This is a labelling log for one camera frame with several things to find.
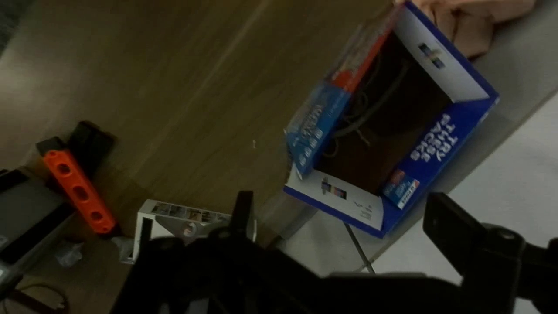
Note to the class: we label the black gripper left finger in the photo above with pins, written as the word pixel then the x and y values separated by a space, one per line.
pixel 244 214

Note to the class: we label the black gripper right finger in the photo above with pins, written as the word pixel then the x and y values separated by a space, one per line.
pixel 488 254

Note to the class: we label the small white open box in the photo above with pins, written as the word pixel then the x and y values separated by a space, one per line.
pixel 167 211

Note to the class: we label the blue cardboard box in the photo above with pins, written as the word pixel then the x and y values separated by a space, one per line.
pixel 458 139

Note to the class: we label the black flat block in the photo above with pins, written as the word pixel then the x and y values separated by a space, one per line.
pixel 92 139

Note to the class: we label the orange block with holes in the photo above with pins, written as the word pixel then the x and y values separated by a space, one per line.
pixel 75 184

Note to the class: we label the peach cloth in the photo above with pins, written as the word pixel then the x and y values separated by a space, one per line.
pixel 476 22

